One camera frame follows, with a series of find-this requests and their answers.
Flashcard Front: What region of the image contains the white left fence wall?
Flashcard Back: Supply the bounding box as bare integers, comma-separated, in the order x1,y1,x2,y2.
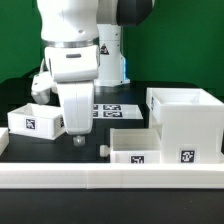
0,128,9,156

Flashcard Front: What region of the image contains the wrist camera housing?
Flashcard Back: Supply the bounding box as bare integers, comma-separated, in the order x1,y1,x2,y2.
31,71,58,105

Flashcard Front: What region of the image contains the white drawer box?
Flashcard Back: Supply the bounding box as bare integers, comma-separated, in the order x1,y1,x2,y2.
7,103,65,140
100,129,161,164

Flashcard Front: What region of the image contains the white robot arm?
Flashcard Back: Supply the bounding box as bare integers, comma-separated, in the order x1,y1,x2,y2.
31,0,155,146

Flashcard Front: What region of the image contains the white front drawer box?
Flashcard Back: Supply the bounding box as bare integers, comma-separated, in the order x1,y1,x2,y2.
100,129,161,164

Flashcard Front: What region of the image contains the white fence wall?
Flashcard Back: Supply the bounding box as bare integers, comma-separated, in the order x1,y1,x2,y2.
0,128,9,156
0,163,224,189

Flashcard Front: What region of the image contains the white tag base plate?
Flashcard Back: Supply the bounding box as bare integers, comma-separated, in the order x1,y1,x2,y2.
93,104,143,119

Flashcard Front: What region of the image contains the white drawer cabinet frame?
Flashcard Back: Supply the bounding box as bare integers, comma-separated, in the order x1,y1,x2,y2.
146,88,224,164

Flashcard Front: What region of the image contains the white front fence wall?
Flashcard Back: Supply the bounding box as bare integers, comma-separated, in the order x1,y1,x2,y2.
0,163,224,189

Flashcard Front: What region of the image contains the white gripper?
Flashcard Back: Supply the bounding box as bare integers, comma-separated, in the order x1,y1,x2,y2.
57,81,94,147

